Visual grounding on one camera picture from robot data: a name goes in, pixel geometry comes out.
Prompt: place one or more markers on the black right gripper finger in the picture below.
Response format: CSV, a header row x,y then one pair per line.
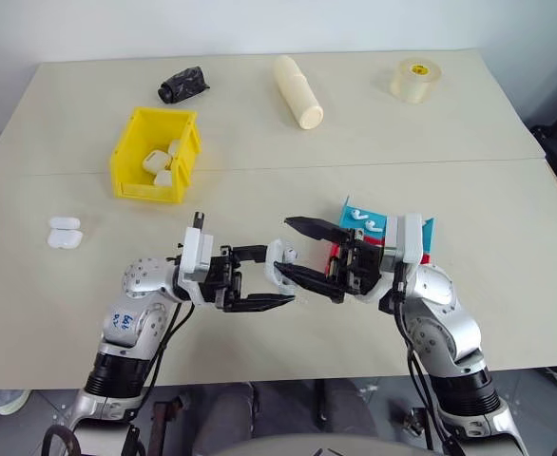
x,y
307,280
316,228

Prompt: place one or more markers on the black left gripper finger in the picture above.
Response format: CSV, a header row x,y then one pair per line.
x,y
252,253
262,302

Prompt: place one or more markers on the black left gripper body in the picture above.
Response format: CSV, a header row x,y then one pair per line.
x,y
224,280

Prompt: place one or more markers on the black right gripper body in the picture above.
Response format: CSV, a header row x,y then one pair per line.
x,y
359,266

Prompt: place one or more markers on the white earbud case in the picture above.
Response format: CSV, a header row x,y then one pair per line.
x,y
174,147
276,266
156,160
163,179
64,233

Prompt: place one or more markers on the white earbud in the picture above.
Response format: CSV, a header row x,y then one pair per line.
x,y
372,225
355,214
289,254

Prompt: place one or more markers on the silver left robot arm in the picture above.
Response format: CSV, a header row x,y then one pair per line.
x,y
131,304

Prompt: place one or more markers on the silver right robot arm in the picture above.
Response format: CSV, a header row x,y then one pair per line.
x,y
442,309

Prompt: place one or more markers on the yellow plastic bin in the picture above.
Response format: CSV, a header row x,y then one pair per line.
x,y
131,157

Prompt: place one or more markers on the open white earbud case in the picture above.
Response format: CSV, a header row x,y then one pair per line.
x,y
64,233

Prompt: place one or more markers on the blue and red tray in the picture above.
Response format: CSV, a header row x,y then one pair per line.
x,y
402,228

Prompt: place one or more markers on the black table leg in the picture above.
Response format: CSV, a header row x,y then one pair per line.
x,y
322,399

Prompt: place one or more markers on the cream plastic bottle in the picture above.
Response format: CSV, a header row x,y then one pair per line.
x,y
297,92

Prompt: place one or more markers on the grey robot torso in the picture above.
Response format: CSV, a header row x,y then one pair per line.
x,y
335,444

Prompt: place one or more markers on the clear tape roll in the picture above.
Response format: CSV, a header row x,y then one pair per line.
x,y
415,81

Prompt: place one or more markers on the black plastic bag roll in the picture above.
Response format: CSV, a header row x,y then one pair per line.
x,y
183,84

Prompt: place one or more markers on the pale green shoe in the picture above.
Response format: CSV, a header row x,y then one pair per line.
x,y
7,401

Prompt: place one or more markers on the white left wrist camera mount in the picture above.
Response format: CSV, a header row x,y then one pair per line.
x,y
194,256

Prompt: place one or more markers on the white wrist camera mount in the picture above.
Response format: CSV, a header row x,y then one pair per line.
x,y
194,256
409,237

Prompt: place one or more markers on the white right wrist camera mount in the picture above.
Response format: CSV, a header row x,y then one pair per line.
x,y
409,237

